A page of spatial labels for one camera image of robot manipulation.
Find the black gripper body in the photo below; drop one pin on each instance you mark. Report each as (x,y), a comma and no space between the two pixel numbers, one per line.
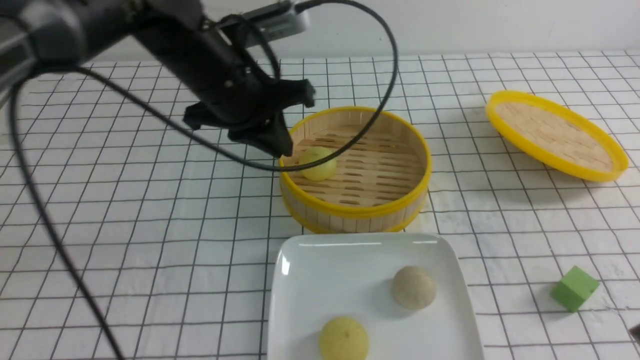
(231,89)

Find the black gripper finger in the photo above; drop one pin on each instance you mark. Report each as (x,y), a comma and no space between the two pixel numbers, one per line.
(289,93)

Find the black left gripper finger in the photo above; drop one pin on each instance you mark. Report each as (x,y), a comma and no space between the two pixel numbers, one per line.
(271,137)

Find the yellow steamed bun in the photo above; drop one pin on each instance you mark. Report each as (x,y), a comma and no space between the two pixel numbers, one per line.
(321,172)
(343,338)

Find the beige steamed bun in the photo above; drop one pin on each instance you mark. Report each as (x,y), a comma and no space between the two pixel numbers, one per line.
(413,288)

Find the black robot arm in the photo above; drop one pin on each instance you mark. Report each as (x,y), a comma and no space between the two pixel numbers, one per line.
(39,36)

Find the white square plate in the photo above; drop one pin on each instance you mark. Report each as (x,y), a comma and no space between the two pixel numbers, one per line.
(318,277)

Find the bamboo steamer basket yellow rim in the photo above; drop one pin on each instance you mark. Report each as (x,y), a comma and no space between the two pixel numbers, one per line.
(380,184)

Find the bamboo steamer lid yellow rim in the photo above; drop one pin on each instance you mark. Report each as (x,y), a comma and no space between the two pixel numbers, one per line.
(556,136)

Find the green foam cube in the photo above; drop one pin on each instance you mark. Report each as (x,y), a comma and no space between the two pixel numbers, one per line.
(574,289)

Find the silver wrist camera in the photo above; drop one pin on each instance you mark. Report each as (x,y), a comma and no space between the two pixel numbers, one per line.
(275,21)

